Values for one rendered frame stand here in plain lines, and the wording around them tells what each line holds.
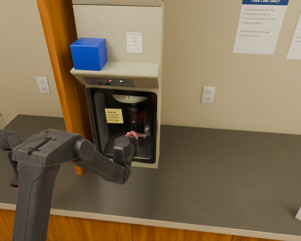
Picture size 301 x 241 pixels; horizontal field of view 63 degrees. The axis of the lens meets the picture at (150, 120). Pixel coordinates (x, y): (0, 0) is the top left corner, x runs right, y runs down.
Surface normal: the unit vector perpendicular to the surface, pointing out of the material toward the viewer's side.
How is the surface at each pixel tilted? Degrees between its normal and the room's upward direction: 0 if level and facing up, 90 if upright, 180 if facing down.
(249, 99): 90
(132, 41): 90
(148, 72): 0
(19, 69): 90
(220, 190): 0
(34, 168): 56
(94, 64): 90
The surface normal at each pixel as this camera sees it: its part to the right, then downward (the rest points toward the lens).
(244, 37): -0.12, 0.56
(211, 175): 0.00, -0.83
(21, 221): -0.25, -0.02
